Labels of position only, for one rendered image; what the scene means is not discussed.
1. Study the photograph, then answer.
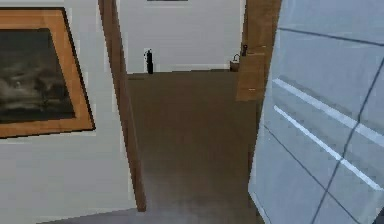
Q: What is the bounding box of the black fire extinguisher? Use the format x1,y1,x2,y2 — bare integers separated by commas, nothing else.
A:
144,49,155,75

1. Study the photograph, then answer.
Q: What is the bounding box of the brown wooden room door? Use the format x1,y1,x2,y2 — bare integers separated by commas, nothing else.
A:
235,0,283,102

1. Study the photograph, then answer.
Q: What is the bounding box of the grey fridge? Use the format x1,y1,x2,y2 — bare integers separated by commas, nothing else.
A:
248,0,384,224

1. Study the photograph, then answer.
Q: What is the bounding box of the wood framed dark painting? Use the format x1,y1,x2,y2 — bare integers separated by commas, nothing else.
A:
0,7,97,139

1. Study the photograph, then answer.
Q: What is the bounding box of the brown basket with handle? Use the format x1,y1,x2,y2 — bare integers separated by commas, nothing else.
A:
229,53,241,72

